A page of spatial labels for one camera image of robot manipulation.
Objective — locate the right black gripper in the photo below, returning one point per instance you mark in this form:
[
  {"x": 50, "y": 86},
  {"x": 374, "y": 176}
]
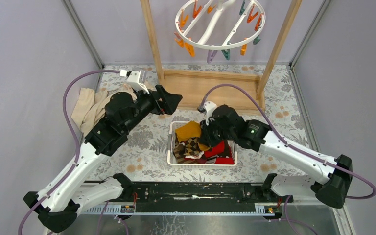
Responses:
[{"x": 205, "y": 138}]

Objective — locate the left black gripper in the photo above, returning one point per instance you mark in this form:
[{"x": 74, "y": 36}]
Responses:
[{"x": 169, "y": 103}]

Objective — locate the white plastic basket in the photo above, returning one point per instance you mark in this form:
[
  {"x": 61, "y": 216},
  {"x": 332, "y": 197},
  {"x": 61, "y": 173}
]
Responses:
[{"x": 203, "y": 162}]

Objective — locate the red sock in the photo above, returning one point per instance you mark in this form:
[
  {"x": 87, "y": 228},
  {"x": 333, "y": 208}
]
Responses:
[
  {"x": 219, "y": 149},
  {"x": 225, "y": 161}
]

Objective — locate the mustard yellow sock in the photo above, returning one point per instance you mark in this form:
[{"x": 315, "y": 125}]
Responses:
[{"x": 190, "y": 130}]

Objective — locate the brown yellow argyle sock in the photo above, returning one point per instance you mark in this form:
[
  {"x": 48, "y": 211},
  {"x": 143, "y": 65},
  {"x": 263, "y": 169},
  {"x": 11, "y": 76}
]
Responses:
[{"x": 198, "y": 153}]

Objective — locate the brown tan striped sock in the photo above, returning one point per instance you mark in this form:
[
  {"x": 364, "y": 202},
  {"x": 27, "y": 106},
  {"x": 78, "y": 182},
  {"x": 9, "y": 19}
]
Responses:
[{"x": 180, "y": 151}]

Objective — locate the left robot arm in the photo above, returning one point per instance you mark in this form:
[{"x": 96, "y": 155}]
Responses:
[{"x": 60, "y": 203}]

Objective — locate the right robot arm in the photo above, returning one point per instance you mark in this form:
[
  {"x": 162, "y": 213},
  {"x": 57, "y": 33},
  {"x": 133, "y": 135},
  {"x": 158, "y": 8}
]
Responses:
[{"x": 326, "y": 178}]

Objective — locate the white round clip hanger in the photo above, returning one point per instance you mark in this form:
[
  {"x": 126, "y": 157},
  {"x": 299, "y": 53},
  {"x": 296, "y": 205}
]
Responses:
[{"x": 219, "y": 24}]

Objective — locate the wooden hanging rack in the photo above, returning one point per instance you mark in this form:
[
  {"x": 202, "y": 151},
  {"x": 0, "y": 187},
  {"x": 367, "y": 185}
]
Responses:
[{"x": 243, "y": 92}]

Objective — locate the floral table mat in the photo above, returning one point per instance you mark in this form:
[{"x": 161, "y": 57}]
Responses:
[{"x": 149, "y": 155}]

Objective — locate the lilac plastic clip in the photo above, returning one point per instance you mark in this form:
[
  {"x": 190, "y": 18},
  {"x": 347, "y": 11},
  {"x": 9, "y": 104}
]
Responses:
[{"x": 211, "y": 55}]

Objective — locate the teal plastic clip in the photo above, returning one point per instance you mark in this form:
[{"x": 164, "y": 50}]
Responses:
[{"x": 226, "y": 53}]

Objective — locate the beige crumpled cloth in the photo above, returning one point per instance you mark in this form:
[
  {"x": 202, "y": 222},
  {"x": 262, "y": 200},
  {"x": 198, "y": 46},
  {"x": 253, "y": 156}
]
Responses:
[{"x": 90, "y": 107}]

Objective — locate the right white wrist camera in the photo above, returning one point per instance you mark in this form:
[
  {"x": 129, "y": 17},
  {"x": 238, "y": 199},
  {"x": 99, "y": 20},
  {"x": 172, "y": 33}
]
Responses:
[{"x": 207, "y": 108}]

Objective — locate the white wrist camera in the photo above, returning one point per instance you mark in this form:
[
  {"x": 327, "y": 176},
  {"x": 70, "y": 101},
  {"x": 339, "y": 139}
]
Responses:
[
  {"x": 135, "y": 78},
  {"x": 207, "y": 108}
]

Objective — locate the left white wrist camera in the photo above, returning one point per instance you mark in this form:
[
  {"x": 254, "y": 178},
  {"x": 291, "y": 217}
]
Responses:
[{"x": 135, "y": 78}]

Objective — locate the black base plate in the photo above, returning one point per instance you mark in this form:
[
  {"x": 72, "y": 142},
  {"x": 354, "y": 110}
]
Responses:
[{"x": 163, "y": 197}]

